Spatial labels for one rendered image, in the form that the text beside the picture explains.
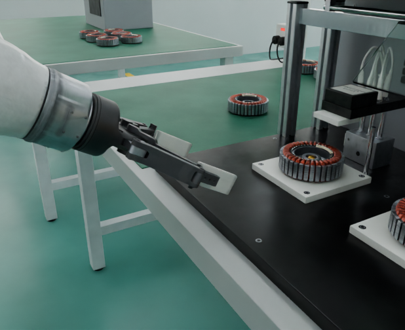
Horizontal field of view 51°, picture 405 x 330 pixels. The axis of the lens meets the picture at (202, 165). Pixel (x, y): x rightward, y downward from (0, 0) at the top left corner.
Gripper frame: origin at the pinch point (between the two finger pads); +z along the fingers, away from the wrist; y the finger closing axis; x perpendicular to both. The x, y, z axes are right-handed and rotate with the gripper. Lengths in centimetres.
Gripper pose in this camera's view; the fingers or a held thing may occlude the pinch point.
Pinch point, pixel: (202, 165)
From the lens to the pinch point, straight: 65.4
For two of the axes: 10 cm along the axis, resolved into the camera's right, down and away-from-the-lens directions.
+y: 4.9, 3.7, -7.9
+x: 4.4, -8.9, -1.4
